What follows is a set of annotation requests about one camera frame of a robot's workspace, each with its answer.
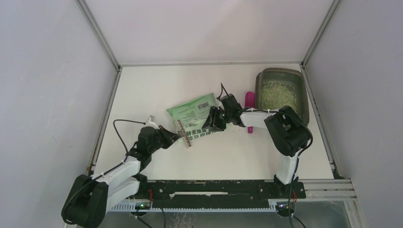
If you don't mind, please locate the magenta plastic scoop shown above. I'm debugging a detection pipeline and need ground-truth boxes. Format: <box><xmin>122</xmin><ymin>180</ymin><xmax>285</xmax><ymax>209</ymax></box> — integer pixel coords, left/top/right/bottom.
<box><xmin>245</xmin><ymin>91</ymin><xmax>256</xmax><ymax>134</ymax></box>

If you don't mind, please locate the white slotted cable duct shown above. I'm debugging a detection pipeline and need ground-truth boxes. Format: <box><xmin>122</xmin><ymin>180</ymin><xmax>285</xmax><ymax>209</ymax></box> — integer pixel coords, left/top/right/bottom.
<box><xmin>109</xmin><ymin>200</ymin><xmax>287</xmax><ymax>212</ymax></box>

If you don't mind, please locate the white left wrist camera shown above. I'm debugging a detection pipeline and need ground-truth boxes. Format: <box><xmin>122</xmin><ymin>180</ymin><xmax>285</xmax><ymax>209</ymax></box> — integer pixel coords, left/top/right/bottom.
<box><xmin>145</xmin><ymin>115</ymin><xmax>159</xmax><ymax>129</ymax></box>

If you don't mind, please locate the dark grey litter box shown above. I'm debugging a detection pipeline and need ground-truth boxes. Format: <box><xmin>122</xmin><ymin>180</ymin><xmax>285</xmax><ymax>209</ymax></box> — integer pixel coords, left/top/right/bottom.
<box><xmin>255</xmin><ymin>67</ymin><xmax>310</xmax><ymax>125</ymax></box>

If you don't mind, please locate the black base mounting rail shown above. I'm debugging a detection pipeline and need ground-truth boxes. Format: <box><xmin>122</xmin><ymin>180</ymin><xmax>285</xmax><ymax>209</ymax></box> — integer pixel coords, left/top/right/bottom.
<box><xmin>125</xmin><ymin>176</ymin><xmax>307</xmax><ymax>206</ymax></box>

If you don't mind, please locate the green litter in box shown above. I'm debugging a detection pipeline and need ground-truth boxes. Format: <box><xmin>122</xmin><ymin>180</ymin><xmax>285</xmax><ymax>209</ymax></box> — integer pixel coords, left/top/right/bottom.
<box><xmin>261</xmin><ymin>80</ymin><xmax>297</xmax><ymax>113</ymax></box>

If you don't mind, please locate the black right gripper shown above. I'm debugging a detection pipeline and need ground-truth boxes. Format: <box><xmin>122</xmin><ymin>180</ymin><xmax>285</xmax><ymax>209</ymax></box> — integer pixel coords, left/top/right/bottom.
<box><xmin>202</xmin><ymin>105</ymin><xmax>233</xmax><ymax>132</ymax></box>

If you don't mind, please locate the green cat litter bag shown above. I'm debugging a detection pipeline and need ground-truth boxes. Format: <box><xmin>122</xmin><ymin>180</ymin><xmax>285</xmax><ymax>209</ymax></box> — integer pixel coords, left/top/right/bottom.
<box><xmin>167</xmin><ymin>93</ymin><xmax>217</xmax><ymax>140</ymax></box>

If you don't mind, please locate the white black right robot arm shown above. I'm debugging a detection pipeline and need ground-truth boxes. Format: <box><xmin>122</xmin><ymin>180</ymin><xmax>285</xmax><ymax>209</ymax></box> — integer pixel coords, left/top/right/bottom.
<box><xmin>202</xmin><ymin>94</ymin><xmax>313</xmax><ymax>198</ymax></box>

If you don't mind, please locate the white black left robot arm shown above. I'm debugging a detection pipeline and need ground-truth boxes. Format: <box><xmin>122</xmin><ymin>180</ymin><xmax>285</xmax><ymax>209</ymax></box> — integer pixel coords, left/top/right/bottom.
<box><xmin>61</xmin><ymin>125</ymin><xmax>183</xmax><ymax>228</ymax></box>

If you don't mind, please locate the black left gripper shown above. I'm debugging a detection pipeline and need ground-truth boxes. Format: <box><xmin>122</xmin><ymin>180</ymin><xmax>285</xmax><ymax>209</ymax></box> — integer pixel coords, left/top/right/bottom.
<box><xmin>148</xmin><ymin>125</ymin><xmax>181</xmax><ymax>154</ymax></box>

